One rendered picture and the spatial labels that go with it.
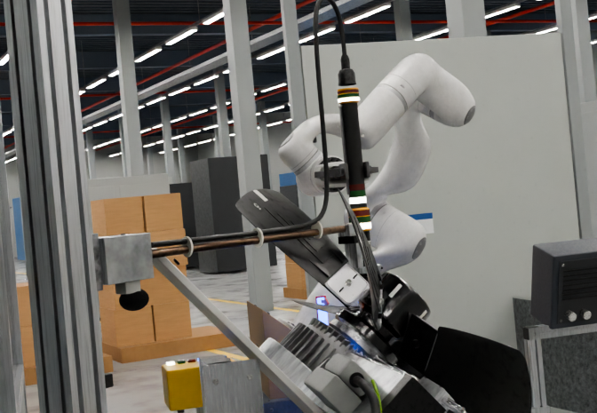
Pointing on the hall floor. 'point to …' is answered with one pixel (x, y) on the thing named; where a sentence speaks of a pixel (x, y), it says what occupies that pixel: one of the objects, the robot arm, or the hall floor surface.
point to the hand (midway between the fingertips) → (354, 170)
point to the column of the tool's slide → (53, 189)
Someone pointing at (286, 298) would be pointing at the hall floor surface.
